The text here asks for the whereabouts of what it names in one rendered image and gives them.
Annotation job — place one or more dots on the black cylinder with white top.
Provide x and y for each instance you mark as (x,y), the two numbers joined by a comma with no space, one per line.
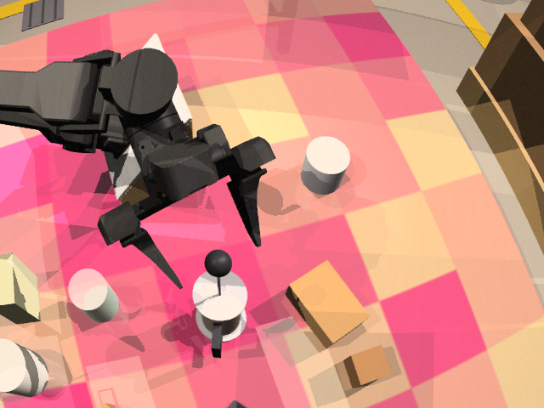
(324,165)

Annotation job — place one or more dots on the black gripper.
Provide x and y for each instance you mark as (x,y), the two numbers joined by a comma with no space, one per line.
(244,170)

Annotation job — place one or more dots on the dark grey flat square tile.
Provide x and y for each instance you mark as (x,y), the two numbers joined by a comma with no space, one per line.
(235,404)

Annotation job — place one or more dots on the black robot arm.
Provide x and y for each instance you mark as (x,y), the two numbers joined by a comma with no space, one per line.
(99,100)

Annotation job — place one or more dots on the french press with black knob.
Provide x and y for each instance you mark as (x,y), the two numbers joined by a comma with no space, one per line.
(220,297)

